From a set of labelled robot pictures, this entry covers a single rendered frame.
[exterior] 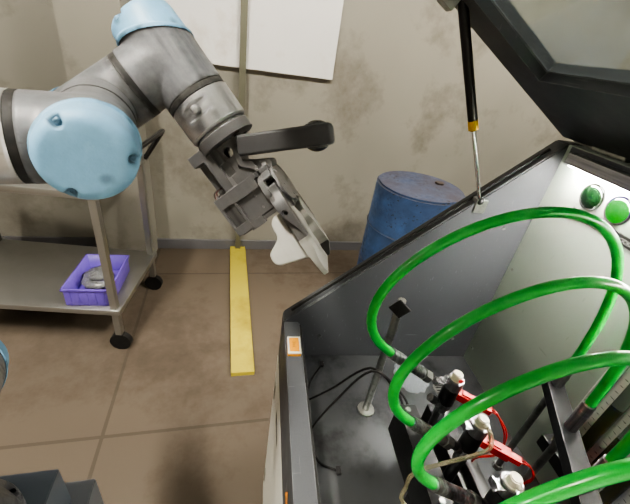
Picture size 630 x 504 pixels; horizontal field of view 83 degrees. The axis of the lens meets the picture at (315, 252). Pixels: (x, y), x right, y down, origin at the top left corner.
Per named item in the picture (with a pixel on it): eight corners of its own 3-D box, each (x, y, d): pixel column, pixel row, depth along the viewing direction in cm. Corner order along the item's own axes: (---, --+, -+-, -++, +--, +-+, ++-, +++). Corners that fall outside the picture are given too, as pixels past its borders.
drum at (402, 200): (399, 266, 304) (429, 168, 259) (442, 310, 259) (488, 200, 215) (339, 273, 282) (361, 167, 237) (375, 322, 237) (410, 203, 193)
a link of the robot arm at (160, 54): (118, 52, 44) (174, 13, 44) (175, 129, 46) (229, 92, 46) (88, 21, 36) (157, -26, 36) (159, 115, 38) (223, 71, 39)
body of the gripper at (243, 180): (256, 227, 51) (203, 155, 48) (305, 193, 49) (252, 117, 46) (242, 242, 43) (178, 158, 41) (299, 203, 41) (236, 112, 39)
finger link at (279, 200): (303, 242, 45) (269, 185, 45) (315, 235, 44) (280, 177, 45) (292, 243, 40) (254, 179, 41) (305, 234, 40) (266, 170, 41)
